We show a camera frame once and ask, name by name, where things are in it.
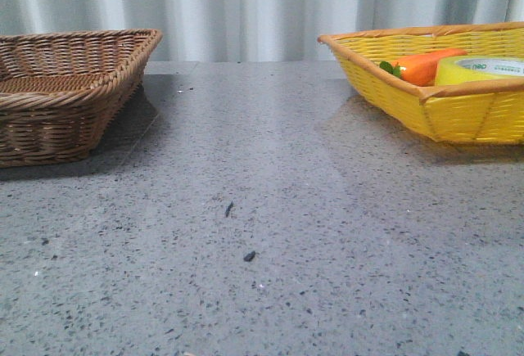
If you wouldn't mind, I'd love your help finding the white pleated curtain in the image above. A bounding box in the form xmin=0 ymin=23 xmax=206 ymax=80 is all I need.
xmin=1 ymin=0 xmax=523 ymax=62

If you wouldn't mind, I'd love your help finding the orange toy carrot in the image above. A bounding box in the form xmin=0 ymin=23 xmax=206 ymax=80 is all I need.
xmin=378 ymin=48 xmax=468 ymax=86

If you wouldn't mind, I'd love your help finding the brown wicker basket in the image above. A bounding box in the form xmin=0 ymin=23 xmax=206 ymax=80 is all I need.
xmin=1 ymin=29 xmax=163 ymax=168

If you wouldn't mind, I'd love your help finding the yellow tape roll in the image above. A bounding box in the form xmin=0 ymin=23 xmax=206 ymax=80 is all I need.
xmin=435 ymin=56 xmax=523 ymax=86

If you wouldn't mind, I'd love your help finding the yellow woven basket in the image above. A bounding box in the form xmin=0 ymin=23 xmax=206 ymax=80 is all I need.
xmin=318 ymin=21 xmax=523 ymax=144

